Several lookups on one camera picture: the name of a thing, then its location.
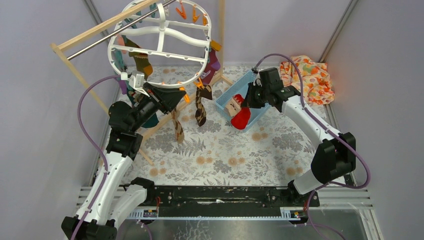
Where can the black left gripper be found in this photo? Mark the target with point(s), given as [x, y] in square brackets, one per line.
[158, 99]

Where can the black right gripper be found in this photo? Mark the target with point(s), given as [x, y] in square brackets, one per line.
[249, 101]

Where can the red sock with bear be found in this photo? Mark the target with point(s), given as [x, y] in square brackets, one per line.
[239, 116]

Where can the brown argyle sock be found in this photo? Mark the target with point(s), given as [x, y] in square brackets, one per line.
[179, 132]
[201, 114]

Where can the white plastic clip hanger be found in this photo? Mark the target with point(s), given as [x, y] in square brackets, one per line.
[158, 23]

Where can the purple yellow striped sock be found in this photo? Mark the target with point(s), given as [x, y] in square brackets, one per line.
[213, 64]

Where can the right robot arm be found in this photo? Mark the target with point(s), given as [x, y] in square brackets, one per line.
[333, 156]

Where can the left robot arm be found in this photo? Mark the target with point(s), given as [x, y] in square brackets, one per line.
[99, 218]

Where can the dark green sock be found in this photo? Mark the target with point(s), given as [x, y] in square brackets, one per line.
[151, 122]

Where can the olive orange sock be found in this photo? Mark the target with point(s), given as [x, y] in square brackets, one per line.
[142, 62]

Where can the floral patterned table mat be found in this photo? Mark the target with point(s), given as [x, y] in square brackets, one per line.
[272, 152]

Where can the floral orange cloth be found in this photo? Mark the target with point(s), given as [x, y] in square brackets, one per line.
[317, 83]

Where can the metal hanging rod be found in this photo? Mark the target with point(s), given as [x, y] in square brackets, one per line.
[92, 32]

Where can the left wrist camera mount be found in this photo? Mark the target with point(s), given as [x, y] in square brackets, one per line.
[135, 80]

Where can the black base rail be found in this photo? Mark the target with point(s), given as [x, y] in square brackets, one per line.
[174, 201]

